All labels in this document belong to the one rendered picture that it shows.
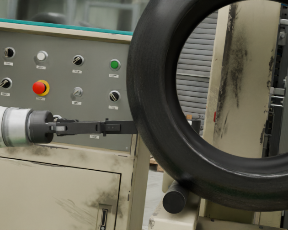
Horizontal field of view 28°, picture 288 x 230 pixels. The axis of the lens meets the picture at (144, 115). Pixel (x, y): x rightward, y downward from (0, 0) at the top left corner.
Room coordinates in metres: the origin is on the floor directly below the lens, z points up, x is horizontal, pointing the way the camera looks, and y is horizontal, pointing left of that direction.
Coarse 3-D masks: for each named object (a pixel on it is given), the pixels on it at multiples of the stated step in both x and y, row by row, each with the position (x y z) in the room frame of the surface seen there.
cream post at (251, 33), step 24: (264, 0) 1.46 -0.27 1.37; (240, 24) 1.47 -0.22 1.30; (264, 24) 1.46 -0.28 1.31; (240, 48) 1.47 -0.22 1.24; (264, 48) 1.46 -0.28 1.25; (240, 72) 1.47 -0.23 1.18; (264, 72) 1.46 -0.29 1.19; (240, 96) 1.46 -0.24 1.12; (264, 96) 1.46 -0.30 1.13; (216, 120) 1.47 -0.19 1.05; (240, 120) 1.46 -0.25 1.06; (264, 120) 1.46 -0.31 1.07; (216, 144) 1.47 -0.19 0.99; (240, 144) 1.46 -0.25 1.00; (216, 216) 1.47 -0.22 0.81; (240, 216) 1.46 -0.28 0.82
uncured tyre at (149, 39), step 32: (160, 0) 1.16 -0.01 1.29; (192, 0) 1.13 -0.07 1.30; (224, 0) 1.39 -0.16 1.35; (160, 32) 1.14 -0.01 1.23; (128, 64) 1.19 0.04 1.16; (160, 64) 1.14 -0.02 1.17; (128, 96) 1.19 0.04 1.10; (160, 96) 1.14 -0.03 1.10; (160, 128) 1.14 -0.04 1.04; (192, 128) 1.41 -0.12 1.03; (160, 160) 1.17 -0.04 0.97; (192, 160) 1.13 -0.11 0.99; (224, 160) 1.38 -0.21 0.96; (256, 160) 1.37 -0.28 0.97; (192, 192) 1.19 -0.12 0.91; (224, 192) 1.12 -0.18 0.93; (256, 192) 1.11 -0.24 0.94
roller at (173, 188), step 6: (174, 180) 1.29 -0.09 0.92; (174, 186) 1.18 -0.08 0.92; (180, 186) 1.18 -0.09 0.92; (168, 192) 1.12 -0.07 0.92; (174, 192) 1.12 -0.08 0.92; (180, 192) 1.13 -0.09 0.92; (186, 192) 1.18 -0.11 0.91; (168, 198) 1.11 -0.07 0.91; (174, 198) 1.11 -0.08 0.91; (180, 198) 1.11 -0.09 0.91; (186, 198) 1.15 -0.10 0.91; (168, 204) 1.11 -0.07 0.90; (174, 204) 1.11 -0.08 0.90; (180, 204) 1.11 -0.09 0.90; (168, 210) 1.11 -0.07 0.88; (174, 210) 1.11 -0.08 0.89; (180, 210) 1.11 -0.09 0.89
